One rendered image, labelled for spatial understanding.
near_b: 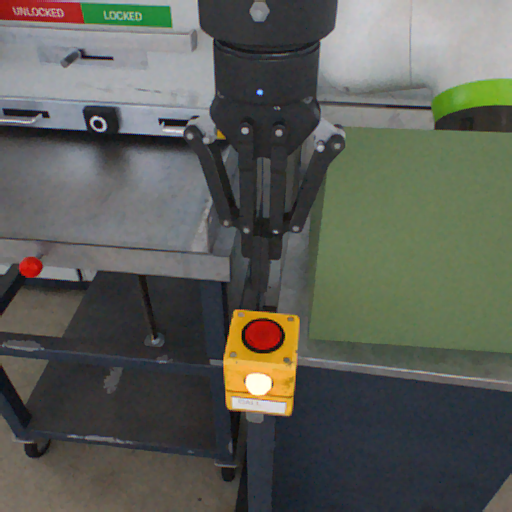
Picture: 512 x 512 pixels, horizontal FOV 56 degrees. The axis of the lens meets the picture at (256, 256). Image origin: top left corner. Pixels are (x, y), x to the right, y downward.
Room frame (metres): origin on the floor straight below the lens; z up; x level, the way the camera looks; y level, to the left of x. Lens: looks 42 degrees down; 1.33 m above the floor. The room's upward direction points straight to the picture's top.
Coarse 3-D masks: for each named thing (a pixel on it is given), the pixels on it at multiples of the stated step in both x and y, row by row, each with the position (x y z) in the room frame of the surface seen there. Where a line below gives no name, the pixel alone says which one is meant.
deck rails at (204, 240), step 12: (228, 144) 0.89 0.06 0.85; (228, 156) 0.74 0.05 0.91; (228, 168) 0.73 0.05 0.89; (204, 204) 0.68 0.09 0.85; (204, 216) 0.64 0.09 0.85; (216, 216) 0.62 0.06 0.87; (204, 228) 0.61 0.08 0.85; (216, 228) 0.61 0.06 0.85; (192, 240) 0.58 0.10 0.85; (204, 240) 0.58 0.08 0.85; (216, 240) 0.58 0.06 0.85; (192, 252) 0.56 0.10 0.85; (204, 252) 0.55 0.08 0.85
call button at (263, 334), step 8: (264, 320) 0.37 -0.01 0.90; (248, 328) 0.36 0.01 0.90; (256, 328) 0.36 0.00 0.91; (264, 328) 0.36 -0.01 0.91; (272, 328) 0.36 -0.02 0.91; (248, 336) 0.35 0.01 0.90; (256, 336) 0.35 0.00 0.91; (264, 336) 0.35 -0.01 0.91; (272, 336) 0.35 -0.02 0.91; (280, 336) 0.35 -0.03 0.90; (256, 344) 0.34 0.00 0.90; (264, 344) 0.33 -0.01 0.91; (272, 344) 0.34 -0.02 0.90
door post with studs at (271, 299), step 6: (276, 264) 1.22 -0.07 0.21; (276, 270) 1.22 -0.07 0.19; (270, 276) 1.22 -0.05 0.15; (276, 276) 1.22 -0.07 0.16; (270, 282) 1.22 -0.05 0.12; (276, 282) 1.22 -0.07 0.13; (270, 288) 1.22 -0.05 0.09; (276, 288) 1.22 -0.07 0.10; (270, 294) 1.22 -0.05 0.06; (276, 294) 1.22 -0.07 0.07; (270, 300) 1.22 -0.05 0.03; (276, 300) 1.22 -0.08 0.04; (276, 306) 1.22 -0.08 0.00
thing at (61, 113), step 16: (0, 96) 0.94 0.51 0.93; (16, 96) 0.94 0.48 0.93; (16, 112) 0.93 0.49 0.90; (32, 112) 0.93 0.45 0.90; (48, 112) 0.92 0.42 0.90; (64, 112) 0.92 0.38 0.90; (80, 112) 0.91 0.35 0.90; (128, 112) 0.90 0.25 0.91; (144, 112) 0.90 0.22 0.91; (160, 112) 0.89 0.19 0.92; (176, 112) 0.89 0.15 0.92; (192, 112) 0.89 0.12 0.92; (64, 128) 0.92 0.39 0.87; (80, 128) 0.92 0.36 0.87; (128, 128) 0.90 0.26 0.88; (144, 128) 0.90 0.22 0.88; (176, 128) 0.89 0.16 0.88
